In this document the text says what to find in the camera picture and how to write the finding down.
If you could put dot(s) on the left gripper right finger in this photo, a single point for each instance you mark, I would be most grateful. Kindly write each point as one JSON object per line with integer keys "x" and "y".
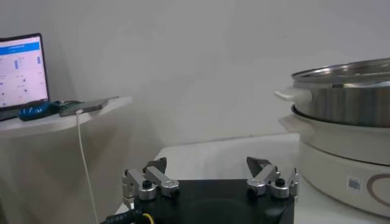
{"x": 265, "y": 176}

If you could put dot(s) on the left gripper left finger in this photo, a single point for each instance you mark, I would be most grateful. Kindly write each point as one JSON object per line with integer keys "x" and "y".
{"x": 155, "y": 178}

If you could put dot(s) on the perforated stainless steamer basket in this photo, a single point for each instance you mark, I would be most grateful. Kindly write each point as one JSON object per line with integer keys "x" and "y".
{"x": 344, "y": 103}

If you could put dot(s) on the white electric cooker pot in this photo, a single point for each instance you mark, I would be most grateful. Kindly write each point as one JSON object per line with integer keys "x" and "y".
{"x": 335, "y": 158}

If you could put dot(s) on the black smartphone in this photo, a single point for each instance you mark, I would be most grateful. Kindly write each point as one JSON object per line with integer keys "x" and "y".
{"x": 85, "y": 107}

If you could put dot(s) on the green flat strip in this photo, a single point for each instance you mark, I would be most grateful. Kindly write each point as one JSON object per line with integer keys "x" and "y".
{"x": 70, "y": 104}

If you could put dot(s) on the white side table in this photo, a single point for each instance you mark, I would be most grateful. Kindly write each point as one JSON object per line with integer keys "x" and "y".
{"x": 45, "y": 123}

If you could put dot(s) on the blue computer mouse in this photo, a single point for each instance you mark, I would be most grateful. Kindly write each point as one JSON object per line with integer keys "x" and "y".
{"x": 38, "y": 111}

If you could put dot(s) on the black open laptop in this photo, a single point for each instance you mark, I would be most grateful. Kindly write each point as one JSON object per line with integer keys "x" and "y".
{"x": 21, "y": 73}

